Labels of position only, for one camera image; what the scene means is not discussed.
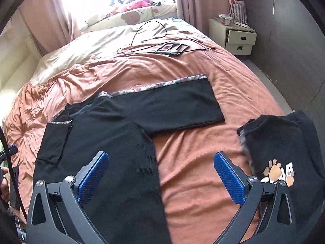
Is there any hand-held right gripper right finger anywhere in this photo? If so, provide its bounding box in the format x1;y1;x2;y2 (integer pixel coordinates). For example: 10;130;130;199
214;151;297;244

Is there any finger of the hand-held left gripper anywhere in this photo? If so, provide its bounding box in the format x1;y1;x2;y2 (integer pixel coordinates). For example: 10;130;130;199
0;145;18;162

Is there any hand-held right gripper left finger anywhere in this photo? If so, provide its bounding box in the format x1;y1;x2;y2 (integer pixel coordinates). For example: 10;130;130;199
26;151;109;244

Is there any black garment with floral trim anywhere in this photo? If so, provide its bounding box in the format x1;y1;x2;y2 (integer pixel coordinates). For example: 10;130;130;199
32;74;225;244

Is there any person's left hand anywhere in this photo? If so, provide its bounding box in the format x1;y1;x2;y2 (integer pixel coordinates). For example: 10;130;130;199
0;175;12;202

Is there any orange blanket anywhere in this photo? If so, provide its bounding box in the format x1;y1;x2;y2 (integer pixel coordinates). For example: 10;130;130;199
4;18;285;244

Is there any dark sweater with paw print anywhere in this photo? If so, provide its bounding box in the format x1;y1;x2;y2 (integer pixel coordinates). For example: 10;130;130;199
237;110;322;244

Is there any cream headboard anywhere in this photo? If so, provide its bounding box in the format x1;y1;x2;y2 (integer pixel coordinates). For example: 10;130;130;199
0;18;41;89

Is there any cream bed sheet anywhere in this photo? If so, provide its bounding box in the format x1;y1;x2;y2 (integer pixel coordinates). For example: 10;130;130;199
30;18;183;87

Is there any cream nightstand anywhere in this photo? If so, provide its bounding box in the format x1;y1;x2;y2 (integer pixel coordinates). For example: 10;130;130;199
208;18;257;56

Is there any bear print pillow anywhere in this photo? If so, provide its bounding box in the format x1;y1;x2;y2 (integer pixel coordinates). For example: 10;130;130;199
81;4;177;33

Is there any pink cloth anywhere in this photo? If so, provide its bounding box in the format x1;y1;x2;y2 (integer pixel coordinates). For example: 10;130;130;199
115;0;150;12

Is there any thick black cable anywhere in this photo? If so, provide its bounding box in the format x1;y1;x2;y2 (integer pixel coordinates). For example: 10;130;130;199
0;126;27;220

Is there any thin black cable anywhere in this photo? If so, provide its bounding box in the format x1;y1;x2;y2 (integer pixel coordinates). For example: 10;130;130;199
117;20;216;54

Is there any black frame device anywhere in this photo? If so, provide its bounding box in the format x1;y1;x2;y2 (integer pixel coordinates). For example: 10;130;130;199
155;43;190;56

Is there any white wire rack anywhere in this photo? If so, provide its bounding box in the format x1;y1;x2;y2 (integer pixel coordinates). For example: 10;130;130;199
227;0;248;27

